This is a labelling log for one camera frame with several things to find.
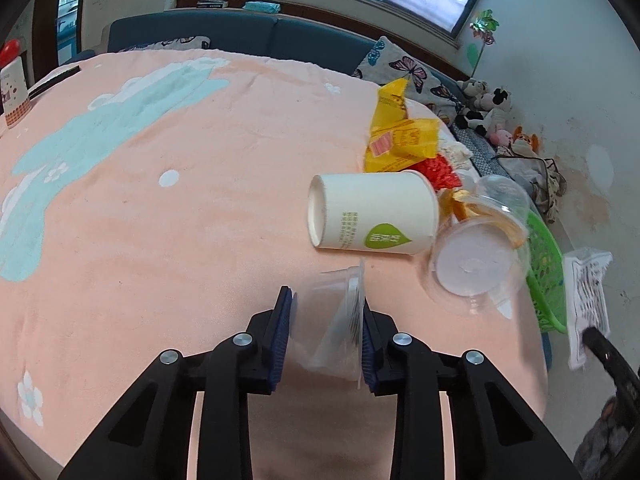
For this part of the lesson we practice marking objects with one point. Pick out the blue sofa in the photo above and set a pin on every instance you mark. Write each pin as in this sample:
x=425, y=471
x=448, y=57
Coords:
x=300, y=35

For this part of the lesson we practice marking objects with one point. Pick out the colourful pinwheel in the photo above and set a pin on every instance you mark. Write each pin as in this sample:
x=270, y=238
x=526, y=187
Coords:
x=484, y=25

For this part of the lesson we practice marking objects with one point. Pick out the yellow snack wrapper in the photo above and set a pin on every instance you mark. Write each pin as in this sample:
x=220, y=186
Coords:
x=390, y=102

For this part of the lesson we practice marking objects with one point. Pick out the white tissue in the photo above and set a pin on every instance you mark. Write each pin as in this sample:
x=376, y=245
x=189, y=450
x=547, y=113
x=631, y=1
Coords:
x=455, y=152

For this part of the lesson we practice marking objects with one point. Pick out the orange snack wrapper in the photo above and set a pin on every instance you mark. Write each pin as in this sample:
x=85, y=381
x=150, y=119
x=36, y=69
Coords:
x=457, y=205

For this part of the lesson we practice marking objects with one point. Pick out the yellow wrapper red label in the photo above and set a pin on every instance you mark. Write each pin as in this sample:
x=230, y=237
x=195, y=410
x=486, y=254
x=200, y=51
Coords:
x=405, y=147

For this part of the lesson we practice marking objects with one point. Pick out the black white cow plush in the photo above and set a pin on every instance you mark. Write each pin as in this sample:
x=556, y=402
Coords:
x=482, y=115

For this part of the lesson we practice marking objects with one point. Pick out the white printed paper bag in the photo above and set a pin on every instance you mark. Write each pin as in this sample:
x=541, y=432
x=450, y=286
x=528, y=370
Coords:
x=590, y=290

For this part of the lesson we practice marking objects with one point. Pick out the clear plastic cup white lid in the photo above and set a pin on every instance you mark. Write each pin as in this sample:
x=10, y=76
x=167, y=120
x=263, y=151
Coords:
x=470, y=260

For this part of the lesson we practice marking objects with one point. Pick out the small clear plastic cup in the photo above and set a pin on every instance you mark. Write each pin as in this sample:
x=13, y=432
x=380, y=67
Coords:
x=330, y=320

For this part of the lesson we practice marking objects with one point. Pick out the person's right hand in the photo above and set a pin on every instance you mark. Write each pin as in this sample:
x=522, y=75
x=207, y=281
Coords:
x=602, y=440

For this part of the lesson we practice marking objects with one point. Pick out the teal tissue packet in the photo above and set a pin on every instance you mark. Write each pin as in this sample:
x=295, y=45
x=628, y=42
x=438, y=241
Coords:
x=261, y=7

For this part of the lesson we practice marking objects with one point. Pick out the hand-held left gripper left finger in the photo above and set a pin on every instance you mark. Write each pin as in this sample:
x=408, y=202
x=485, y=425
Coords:
x=281, y=330

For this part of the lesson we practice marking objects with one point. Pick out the grey white plush toy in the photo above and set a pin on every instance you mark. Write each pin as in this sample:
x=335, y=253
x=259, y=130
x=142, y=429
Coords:
x=474, y=91

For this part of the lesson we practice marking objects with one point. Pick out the orange fox plush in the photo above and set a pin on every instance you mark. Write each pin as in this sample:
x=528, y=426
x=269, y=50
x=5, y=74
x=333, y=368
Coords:
x=525, y=141

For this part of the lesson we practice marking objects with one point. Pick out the large butterfly print pillow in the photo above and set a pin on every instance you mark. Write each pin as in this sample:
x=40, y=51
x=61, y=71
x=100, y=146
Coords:
x=400, y=65

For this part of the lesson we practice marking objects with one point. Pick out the white patterned mug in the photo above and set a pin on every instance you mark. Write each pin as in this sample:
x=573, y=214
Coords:
x=14, y=92

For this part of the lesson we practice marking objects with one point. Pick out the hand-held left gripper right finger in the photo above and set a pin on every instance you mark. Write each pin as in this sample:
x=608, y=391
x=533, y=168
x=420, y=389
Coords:
x=368, y=350

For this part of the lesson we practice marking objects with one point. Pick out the white paper cup green leaf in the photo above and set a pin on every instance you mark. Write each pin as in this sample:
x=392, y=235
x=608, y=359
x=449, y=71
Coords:
x=370, y=210

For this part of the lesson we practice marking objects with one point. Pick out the pink plush toy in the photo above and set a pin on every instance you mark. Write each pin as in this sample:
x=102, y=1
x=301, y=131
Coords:
x=500, y=137

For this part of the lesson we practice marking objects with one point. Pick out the grey patterned seat cover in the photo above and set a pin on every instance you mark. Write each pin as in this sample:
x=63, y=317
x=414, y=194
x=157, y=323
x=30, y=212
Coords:
x=477, y=150

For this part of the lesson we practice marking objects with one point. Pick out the books on window sill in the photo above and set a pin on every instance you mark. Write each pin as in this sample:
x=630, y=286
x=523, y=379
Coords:
x=212, y=4

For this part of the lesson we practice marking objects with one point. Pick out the red round object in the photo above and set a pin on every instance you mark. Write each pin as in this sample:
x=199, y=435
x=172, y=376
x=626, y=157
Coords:
x=9, y=51

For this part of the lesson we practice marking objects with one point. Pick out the green plastic basket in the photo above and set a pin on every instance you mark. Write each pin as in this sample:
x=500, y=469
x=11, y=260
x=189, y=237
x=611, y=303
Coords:
x=547, y=270

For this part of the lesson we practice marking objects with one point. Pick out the red snack wrapper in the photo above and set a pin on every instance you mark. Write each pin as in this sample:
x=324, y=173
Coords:
x=437, y=170

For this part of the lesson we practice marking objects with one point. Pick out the beige cloth bag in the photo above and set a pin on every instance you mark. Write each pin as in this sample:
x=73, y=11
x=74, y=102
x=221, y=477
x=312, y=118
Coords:
x=535, y=180

